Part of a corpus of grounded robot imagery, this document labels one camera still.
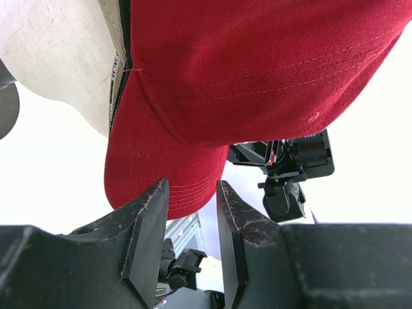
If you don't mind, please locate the beige cap black R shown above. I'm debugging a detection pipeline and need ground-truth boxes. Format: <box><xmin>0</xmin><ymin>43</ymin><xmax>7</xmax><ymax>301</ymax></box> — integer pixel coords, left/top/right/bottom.
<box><xmin>98</xmin><ymin>1</ymin><xmax>130</xmax><ymax>131</ymax></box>

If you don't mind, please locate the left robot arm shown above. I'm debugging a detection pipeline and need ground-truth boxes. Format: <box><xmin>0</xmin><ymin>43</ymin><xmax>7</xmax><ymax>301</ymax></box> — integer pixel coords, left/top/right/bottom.
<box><xmin>1</xmin><ymin>180</ymin><xmax>411</xmax><ymax>308</ymax></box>

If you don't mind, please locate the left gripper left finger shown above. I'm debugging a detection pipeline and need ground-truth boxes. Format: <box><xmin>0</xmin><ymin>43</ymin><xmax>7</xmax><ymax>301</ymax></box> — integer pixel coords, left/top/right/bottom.
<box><xmin>1</xmin><ymin>179</ymin><xmax>169</xmax><ymax>308</ymax></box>

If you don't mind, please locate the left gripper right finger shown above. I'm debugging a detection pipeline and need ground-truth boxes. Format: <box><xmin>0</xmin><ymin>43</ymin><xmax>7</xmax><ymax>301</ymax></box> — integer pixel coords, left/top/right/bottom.
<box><xmin>216</xmin><ymin>181</ymin><xmax>411</xmax><ymax>308</ymax></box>

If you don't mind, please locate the red cap white logo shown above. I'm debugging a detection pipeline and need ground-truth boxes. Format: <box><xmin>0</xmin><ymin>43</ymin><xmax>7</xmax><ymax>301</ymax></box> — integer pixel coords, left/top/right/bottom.
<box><xmin>104</xmin><ymin>1</ymin><xmax>411</xmax><ymax>220</ymax></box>

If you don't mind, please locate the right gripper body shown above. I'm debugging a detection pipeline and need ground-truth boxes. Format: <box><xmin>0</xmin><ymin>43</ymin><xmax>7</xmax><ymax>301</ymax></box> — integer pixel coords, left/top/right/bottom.
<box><xmin>227</xmin><ymin>140</ymin><xmax>283</xmax><ymax>167</ymax></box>

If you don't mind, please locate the dark wooden stand base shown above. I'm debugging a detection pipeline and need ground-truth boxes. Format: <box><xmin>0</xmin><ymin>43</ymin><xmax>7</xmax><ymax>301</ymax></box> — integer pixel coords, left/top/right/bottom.
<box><xmin>0</xmin><ymin>61</ymin><xmax>20</xmax><ymax>139</ymax></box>

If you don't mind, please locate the aluminium front rail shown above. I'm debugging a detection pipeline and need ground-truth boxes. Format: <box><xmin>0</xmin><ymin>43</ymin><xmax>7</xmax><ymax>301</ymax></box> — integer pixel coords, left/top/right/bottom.
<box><xmin>164</xmin><ymin>212</ymin><xmax>204</xmax><ymax>258</ymax></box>

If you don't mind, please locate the cream mannequin head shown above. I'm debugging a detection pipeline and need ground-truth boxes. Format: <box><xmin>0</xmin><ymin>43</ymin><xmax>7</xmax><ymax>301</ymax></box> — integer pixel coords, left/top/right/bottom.
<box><xmin>1</xmin><ymin>0</ymin><xmax>117</xmax><ymax>136</ymax></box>

